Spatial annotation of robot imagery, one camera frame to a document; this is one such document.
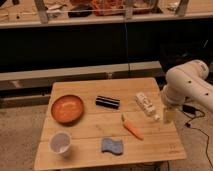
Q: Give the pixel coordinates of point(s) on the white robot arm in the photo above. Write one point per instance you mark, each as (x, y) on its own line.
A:
(186, 80)

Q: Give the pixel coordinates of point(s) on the black power adapter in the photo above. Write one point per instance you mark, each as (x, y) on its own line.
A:
(189, 109)

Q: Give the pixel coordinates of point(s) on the white plastic bottle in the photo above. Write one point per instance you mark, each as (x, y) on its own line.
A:
(147, 106)

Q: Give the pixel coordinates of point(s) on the blue sponge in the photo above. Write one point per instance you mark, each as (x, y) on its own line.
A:
(114, 147)

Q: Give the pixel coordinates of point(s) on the black striped box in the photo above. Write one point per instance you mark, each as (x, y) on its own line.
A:
(107, 102)

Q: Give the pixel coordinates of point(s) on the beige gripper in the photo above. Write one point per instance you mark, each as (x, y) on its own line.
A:
(168, 115)

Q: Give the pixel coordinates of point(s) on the orange bowl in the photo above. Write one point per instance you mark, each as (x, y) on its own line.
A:
(67, 109)

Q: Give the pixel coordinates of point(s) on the white paper cup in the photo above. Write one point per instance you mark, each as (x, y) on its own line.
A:
(60, 144)

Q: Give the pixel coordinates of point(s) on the wooden shelf bench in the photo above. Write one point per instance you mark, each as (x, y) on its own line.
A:
(44, 13)

